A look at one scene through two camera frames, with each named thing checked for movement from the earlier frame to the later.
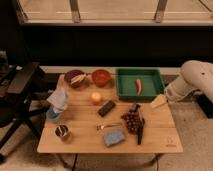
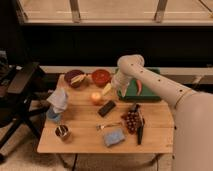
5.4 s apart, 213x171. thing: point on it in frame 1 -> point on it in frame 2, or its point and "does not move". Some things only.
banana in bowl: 78,78 does not move
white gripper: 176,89 -> 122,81
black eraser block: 106,108 does not move
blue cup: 52,115 does not move
